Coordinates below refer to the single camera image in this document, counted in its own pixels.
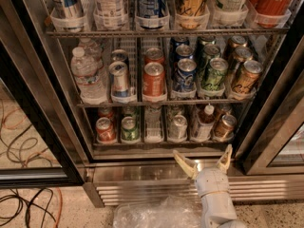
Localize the left glass fridge door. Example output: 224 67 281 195
0 0 86 188

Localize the middle wire shelf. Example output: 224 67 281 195
76 99 252 108

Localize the clear water bottle front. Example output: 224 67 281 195
70 47 106 105

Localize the copper can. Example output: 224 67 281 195
214 115 237 138
216 104 232 118

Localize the copper can bottom front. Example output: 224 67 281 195
214 115 237 138

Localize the orange can front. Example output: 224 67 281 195
143 63 165 97

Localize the silver can bottom rear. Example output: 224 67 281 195
167 104 184 118

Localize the orange can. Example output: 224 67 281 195
144 47 165 65
143 63 165 97

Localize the white label bottle top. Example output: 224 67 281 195
95 0 127 30

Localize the silver blue can rear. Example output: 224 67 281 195
111 49 129 65

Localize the gold can middle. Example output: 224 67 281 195
228 46 253 71

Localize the gold can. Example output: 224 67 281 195
231 60 263 94
224 35 247 58
228 46 253 71

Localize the clear plastic bin on floor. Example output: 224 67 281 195
113 196 201 228

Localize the glass fridge door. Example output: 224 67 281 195
0 0 86 188
242 69 304 176

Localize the blue white can top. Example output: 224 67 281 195
137 0 166 29

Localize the gold can front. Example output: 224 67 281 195
231 60 263 94

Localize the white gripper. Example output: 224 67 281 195
173 144 233 197

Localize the silver can bottom front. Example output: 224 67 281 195
169 115 187 140

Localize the wire shelf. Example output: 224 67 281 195
76 99 252 108
47 28 289 38

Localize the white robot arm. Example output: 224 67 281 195
173 144 247 228

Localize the clear water bottle rear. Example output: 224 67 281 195
79 38 104 69

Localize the orange cable on floor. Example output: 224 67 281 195
52 187 63 228

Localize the orange can rear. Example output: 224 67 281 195
144 47 165 65

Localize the green can bottom front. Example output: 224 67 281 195
121 117 139 141

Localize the copper can bottom rear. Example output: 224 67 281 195
216 104 232 118

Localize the red can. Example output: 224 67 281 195
95 117 116 142
98 107 115 121

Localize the black cable on floor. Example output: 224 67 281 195
0 187 57 228

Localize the green can middle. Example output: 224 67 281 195
199 44 221 67

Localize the blue can middle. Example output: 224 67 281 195
174 44 194 63

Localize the clear water bottle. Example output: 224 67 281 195
79 38 104 69
70 47 106 105

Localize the silver blue tall can top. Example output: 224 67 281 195
50 0 85 32

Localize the green can bottom rear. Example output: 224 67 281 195
122 106 138 119

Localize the red can bottom front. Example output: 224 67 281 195
95 117 116 142

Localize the yellow tall can top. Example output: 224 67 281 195
175 0 207 29

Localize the red can bottom rear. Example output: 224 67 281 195
98 107 115 121

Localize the silver blue can front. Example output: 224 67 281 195
109 61 130 97

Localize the right glass fridge door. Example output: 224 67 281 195
242 69 304 176

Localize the upper wire shelf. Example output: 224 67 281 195
47 28 289 38

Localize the red cola bottle top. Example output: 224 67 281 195
249 0 292 28

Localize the gold can rear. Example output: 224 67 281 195
224 35 247 58

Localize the green can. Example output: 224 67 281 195
199 44 221 67
201 58 228 91
121 117 139 141
197 36 216 50
122 106 138 119

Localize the brown bottle with white cap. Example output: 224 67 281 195
190 104 215 143

